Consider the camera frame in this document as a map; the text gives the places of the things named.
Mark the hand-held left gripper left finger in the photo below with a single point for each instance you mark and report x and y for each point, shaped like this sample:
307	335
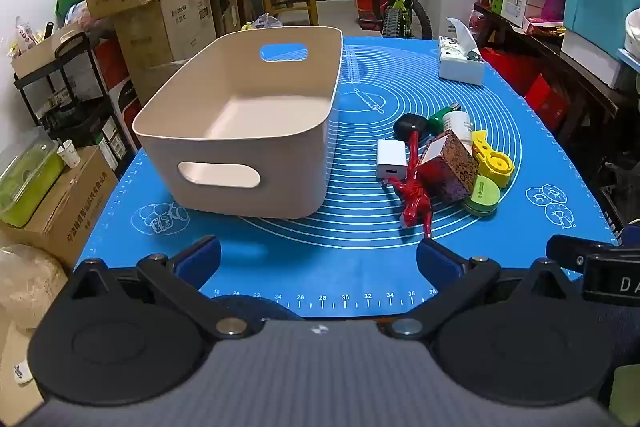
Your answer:
200	258

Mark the white box under bin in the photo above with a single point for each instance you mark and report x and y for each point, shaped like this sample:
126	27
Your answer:
590	57

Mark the white charger plug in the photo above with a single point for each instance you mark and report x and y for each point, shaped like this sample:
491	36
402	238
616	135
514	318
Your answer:
391	155

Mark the tall brown cardboard box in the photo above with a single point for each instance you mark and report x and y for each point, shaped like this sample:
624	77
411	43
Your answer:
170	27

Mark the white pill bottle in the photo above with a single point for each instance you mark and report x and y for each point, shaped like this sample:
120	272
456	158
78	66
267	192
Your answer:
457	125

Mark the white patterned tissue box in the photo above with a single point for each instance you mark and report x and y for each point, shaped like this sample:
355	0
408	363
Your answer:
460	68

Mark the green lidded food container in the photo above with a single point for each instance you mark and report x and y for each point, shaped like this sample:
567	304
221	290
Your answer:
25	192

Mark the clear plastic bag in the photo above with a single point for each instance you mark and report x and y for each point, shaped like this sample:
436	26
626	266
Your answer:
262	22

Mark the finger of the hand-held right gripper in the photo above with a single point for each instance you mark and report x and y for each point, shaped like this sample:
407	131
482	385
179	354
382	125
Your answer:
567	251

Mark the clear bag of grain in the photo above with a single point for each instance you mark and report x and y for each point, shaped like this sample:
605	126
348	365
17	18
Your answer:
25	282

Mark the brown cardboard shipping box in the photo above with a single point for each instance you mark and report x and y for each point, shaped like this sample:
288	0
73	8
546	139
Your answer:
65	212

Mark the red and white appliance box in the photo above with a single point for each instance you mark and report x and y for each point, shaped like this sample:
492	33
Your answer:
117	82

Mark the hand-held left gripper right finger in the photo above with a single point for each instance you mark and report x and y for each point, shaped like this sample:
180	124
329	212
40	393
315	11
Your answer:
436	258

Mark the beige plastic storage basket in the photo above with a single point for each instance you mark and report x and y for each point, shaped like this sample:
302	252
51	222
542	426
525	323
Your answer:
280	82

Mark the red gift boxes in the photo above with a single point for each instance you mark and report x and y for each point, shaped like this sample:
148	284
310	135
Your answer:
542	97

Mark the white paper cup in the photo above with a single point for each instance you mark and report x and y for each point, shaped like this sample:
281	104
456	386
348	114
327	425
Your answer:
70	156

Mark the small green container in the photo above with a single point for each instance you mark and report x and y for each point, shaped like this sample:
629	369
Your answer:
437	119

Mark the red floral patterned box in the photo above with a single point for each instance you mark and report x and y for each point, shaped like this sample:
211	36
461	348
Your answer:
450	177

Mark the teal plastic storage bin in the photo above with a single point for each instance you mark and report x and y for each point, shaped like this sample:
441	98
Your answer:
590	7

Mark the black rounded case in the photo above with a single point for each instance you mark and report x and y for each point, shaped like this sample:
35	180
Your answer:
407	126

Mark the yellow plastic tool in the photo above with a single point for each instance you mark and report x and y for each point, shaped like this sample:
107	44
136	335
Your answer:
497	167

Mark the red bucket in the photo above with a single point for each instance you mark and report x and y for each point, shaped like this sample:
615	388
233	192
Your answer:
367	4

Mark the black utility cart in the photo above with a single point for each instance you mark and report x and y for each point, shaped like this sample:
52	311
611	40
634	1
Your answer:
70	41

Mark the cardboard box on cart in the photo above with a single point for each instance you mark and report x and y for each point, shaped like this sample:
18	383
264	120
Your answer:
35	54

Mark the red toy figure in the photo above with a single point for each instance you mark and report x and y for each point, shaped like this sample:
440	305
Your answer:
415	203

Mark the round green ointment tin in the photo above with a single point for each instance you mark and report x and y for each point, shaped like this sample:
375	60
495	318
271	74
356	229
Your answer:
482	198

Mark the blue silicone baking mat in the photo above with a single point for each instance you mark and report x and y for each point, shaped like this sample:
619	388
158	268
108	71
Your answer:
350	252

